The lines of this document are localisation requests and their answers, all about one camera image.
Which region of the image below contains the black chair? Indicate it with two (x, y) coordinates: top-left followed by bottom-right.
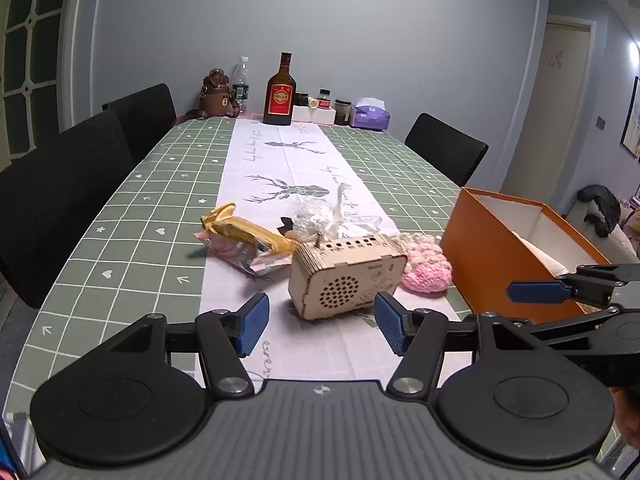
(0, 110), (136, 309)
(102, 83), (177, 161)
(405, 112), (489, 187)

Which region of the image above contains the framed wall picture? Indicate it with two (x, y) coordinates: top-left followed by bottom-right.
(620, 76), (640, 161)

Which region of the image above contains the wooden radio box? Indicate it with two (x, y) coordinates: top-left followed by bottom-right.
(288, 232), (408, 321)

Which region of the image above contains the clear plastic water bottle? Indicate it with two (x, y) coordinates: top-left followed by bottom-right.
(232, 56), (250, 117)

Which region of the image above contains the purple tissue pack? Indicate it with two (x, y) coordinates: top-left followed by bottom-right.
(350, 95), (392, 131)

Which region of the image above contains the glass panel door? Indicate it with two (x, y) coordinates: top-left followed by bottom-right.
(0, 0), (83, 171)

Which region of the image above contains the light grey sofa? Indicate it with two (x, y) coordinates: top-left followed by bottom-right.
(565, 195), (640, 266)

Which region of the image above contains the cream room door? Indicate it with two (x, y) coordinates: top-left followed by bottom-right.
(502, 15), (596, 206)

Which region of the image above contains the white deer print table runner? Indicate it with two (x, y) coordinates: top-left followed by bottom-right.
(199, 119), (473, 381)

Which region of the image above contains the person's right hand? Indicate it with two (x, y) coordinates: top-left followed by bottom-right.
(614, 387), (640, 461)

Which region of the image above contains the brown liquor bottle red label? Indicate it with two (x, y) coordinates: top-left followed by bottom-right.
(262, 52), (294, 126)

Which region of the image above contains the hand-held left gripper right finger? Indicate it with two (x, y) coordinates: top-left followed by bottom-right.
(374, 291), (534, 402)

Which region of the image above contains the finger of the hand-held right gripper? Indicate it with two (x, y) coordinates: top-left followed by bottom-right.
(515, 310), (621, 346)
(506, 263), (640, 309)

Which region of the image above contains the black jacket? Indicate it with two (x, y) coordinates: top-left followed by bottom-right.
(577, 185), (622, 238)

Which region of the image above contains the green checked tablecloth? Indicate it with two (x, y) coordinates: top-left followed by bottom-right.
(2, 115), (463, 416)

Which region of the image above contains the orange cardboard box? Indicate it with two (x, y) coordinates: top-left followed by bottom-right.
(440, 186), (613, 325)

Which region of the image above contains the white flat box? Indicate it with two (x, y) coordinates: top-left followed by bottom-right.
(292, 105), (335, 125)

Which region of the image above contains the brown bear shaped bottle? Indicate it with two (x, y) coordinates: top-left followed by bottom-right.
(180, 67), (238, 122)

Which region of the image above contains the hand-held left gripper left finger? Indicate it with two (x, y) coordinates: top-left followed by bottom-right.
(107, 291), (272, 401)

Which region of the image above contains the pink crochet pouch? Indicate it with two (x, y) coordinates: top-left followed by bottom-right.
(392, 232), (453, 293)

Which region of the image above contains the yellow snack packet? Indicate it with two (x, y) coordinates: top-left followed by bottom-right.
(195, 202), (301, 281)

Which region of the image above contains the cream towel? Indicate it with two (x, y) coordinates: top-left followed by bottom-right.
(512, 230), (571, 278)

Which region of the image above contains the white phone stand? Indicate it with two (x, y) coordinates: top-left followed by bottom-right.
(2, 411), (35, 480)

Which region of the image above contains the clear plastic bag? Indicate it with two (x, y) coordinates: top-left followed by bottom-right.
(290, 182), (383, 246)

